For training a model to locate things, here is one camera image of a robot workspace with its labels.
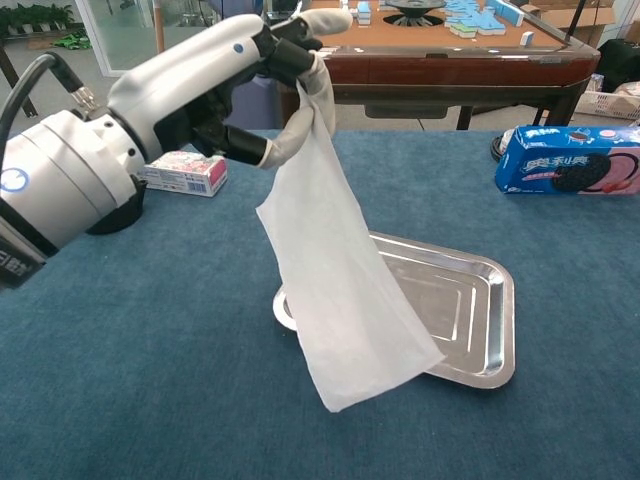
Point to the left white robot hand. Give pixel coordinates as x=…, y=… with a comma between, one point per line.
x=190, y=75

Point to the white paper sheet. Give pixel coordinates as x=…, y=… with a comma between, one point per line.
x=340, y=300

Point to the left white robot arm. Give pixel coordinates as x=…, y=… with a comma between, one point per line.
x=60, y=175

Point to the rectangular metal tray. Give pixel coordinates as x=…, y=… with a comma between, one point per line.
x=475, y=310

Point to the orange wooden pole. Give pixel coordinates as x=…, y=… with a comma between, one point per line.
x=159, y=25

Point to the white framed glass partition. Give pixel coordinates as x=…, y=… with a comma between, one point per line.
x=130, y=30

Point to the floral cling film box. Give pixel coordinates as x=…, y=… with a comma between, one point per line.
x=200, y=175

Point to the green item on floor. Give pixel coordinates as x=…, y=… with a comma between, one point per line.
x=72, y=40

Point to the row of potted plants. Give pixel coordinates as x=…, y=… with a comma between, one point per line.
x=40, y=17

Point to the black slanted table leg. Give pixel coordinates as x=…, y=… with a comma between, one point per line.
x=31, y=110

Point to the small group of mahjong tiles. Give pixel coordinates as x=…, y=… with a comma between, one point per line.
x=362, y=12

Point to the black mahjong centre dial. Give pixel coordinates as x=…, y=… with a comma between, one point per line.
x=415, y=7

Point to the brown mahjong table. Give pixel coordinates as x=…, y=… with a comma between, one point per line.
x=425, y=65

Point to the pile of blue mahjong tiles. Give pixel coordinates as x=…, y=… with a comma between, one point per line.
x=475, y=22

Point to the blue felt table cover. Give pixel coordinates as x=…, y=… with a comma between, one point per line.
x=150, y=400

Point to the single blue mahjong tile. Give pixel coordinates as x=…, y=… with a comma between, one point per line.
x=526, y=39

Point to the blue Oreo cookie box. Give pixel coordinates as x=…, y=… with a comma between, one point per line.
x=550, y=170

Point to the black tripod stand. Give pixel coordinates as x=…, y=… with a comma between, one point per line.
x=576, y=22

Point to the cardboard box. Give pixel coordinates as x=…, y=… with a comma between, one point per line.
x=595, y=17

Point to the white plastic basket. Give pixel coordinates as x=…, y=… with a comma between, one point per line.
x=605, y=105

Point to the black bag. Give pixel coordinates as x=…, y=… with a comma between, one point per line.
x=620, y=60

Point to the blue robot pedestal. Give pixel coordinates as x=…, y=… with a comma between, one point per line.
x=262, y=105

